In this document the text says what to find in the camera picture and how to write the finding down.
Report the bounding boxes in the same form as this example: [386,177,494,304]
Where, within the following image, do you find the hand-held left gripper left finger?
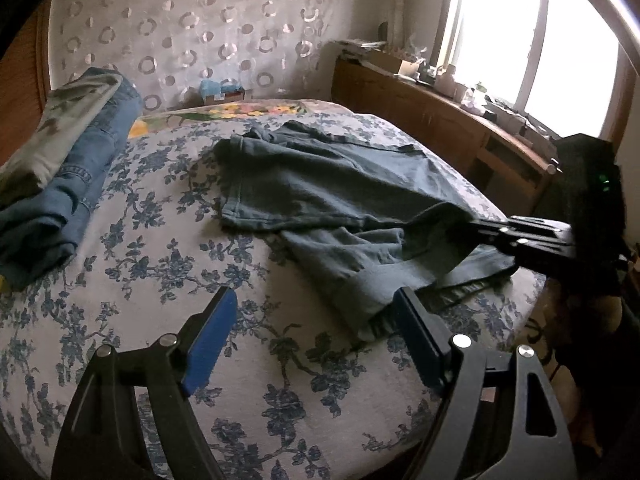
[50,286,239,480]

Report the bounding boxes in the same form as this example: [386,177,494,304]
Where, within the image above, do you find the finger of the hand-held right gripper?
[470,215,574,240]
[480,234,577,281]

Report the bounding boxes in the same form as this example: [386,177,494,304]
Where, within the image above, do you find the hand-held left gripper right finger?
[392,287,581,480]

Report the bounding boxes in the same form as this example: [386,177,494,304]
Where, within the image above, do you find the grey-green pants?
[212,121,521,344]

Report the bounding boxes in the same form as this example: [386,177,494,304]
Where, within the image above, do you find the blue floral blanket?
[0,110,547,480]

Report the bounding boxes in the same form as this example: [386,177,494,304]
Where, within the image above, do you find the white plastic bottle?
[460,82,489,111]

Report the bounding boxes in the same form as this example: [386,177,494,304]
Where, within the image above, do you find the wooden cabinet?
[332,40,562,213]

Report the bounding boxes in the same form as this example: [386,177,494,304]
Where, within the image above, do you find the folded blue jeans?
[0,67,146,292]

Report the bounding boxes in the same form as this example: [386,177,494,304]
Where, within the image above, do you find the cardboard box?
[367,50,427,79]

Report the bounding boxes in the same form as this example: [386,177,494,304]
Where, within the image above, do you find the yellow floral bed sheet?
[127,98,351,139]

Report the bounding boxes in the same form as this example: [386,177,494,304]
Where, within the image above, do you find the small box with blue cloth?
[199,77,247,106]

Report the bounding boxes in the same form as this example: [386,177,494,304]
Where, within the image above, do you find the folded pale green cloth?
[0,67,126,209]

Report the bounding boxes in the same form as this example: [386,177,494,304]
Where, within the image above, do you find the wooden wardrobe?
[0,7,54,167]

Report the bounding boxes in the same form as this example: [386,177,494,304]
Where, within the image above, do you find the circle patterned curtain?
[47,0,392,113]

